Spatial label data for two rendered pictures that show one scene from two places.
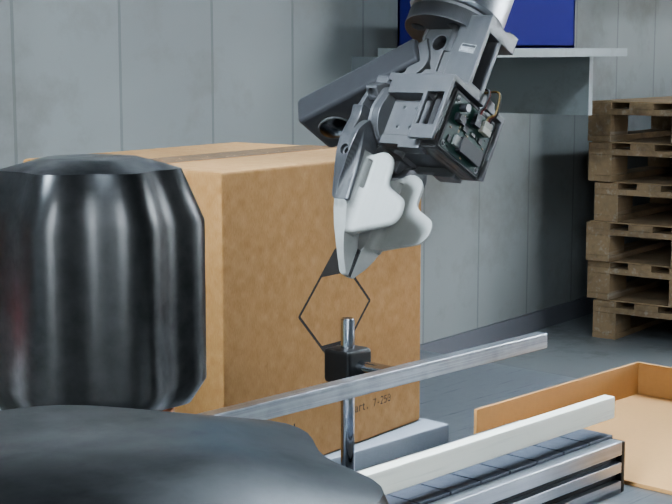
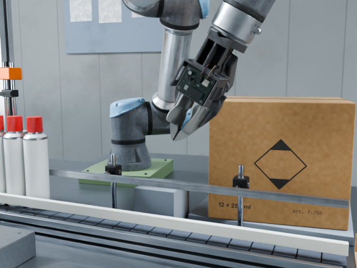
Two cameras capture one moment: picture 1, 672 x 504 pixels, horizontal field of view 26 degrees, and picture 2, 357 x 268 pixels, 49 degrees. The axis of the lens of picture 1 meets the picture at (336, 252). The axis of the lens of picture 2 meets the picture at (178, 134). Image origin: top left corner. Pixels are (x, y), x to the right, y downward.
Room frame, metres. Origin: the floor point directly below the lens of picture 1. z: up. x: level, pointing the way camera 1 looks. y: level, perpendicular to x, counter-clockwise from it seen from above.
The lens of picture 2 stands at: (0.80, -0.68, 1.17)
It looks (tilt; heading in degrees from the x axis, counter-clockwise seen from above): 8 degrees down; 69
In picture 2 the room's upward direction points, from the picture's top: straight up
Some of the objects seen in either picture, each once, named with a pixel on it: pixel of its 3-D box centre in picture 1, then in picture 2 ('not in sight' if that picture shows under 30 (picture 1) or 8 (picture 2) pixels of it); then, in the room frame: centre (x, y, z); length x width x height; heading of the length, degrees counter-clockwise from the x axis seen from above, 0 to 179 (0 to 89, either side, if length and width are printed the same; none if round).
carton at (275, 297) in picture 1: (230, 295); (278, 153); (1.37, 0.10, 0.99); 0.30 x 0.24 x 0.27; 144
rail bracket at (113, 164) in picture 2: not in sight; (109, 191); (0.97, 0.18, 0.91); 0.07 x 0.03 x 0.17; 47
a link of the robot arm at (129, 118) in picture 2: not in sight; (129, 117); (1.13, 0.60, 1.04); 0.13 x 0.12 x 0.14; 173
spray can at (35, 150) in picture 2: not in sight; (36, 162); (0.82, 0.23, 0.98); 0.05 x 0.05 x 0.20
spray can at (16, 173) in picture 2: not in sight; (17, 160); (0.78, 0.26, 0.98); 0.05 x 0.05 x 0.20
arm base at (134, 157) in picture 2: not in sight; (128, 151); (1.12, 0.60, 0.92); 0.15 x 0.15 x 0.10
